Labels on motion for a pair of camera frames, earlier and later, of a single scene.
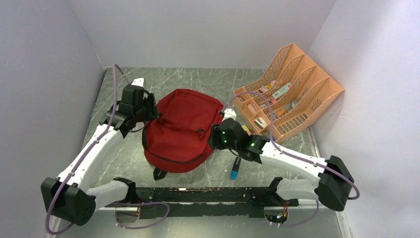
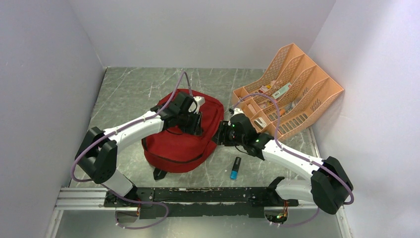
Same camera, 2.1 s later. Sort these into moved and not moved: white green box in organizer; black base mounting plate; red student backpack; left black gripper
Moved: left black gripper
Not moved: red student backpack; white green box in organizer; black base mounting plate
